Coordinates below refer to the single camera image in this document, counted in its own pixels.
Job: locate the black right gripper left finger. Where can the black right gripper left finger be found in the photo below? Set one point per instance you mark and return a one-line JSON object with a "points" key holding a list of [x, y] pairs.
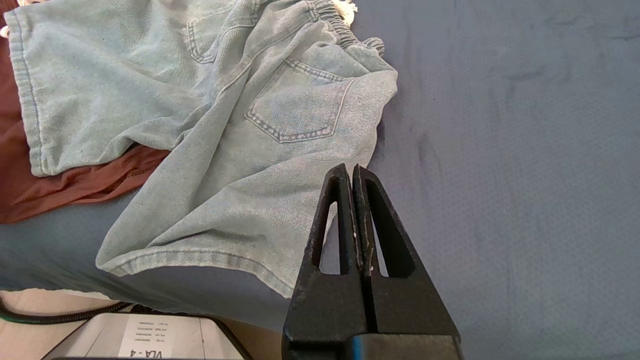
{"points": [[325, 305]]}

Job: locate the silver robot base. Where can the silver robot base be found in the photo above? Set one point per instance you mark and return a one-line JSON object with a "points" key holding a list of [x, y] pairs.
{"points": [[145, 337]]}

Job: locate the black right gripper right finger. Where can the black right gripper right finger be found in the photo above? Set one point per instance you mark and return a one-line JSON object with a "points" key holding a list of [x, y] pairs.
{"points": [[405, 305]]}

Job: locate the rust brown shorts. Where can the rust brown shorts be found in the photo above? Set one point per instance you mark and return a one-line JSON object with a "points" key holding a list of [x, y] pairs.
{"points": [[75, 185]]}

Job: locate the light blue denim jeans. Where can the light blue denim jeans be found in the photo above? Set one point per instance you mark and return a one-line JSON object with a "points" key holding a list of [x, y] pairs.
{"points": [[225, 140]]}

